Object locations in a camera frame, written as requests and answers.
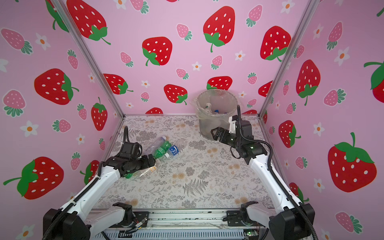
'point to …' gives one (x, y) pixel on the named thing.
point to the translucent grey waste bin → (214, 107)
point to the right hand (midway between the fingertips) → (216, 132)
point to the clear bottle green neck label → (208, 107)
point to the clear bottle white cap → (163, 138)
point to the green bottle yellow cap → (161, 151)
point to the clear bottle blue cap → (219, 112)
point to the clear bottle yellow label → (150, 170)
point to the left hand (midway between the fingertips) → (149, 161)
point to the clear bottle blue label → (173, 151)
